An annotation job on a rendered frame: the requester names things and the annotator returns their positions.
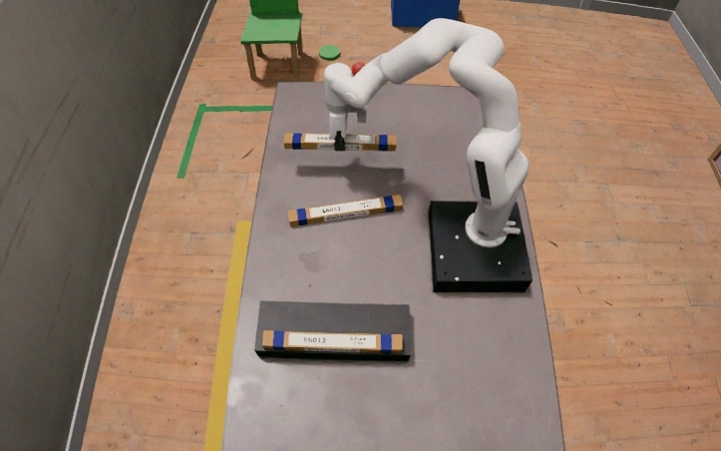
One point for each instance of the tan box with blue bands and white labels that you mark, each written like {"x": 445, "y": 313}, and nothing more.
{"x": 343, "y": 211}

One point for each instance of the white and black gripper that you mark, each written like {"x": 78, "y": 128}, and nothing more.
{"x": 338, "y": 122}

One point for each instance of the tan box with blue bands and white label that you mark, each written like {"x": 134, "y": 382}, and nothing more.
{"x": 352, "y": 142}

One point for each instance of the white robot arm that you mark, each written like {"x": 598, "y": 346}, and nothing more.
{"x": 493, "y": 157}

